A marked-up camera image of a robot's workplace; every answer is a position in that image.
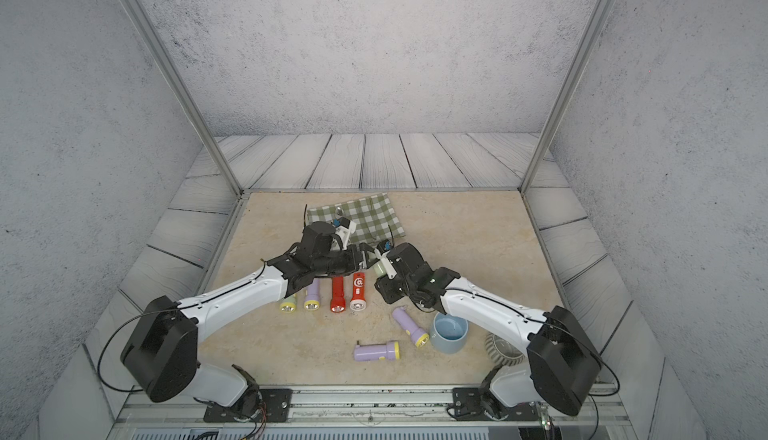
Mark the purple flashlight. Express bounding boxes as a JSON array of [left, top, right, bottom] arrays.
[[392, 307, 430, 348], [303, 278, 321, 311], [353, 340, 401, 362]]

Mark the red flashlight with logo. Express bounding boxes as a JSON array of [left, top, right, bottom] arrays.
[[350, 272, 367, 311]]

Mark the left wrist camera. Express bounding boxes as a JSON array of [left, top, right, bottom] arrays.
[[332, 217, 357, 251]]

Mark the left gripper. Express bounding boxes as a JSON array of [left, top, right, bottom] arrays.
[[311, 241, 380, 277]]

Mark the blue mug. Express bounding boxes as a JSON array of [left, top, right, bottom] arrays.
[[430, 313, 469, 355]]

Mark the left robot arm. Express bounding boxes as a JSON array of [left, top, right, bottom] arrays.
[[120, 217, 393, 421]]

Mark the grey ribbed bowl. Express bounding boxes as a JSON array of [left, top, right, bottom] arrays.
[[484, 333, 525, 366]]

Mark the green flashlight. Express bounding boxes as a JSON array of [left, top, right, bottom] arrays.
[[373, 262, 388, 278], [279, 294, 297, 313]]

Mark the green checkered cloth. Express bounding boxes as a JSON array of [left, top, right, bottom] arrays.
[[305, 193, 406, 245]]

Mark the green flashlight top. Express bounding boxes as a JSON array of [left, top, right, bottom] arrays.
[[279, 294, 297, 313]]

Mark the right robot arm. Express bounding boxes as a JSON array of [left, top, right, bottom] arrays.
[[373, 243, 605, 418]]

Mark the purple flashlight bottom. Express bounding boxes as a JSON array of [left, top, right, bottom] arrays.
[[353, 340, 401, 362]]

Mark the metal base rail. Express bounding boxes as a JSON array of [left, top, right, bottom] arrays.
[[108, 385, 636, 439]]

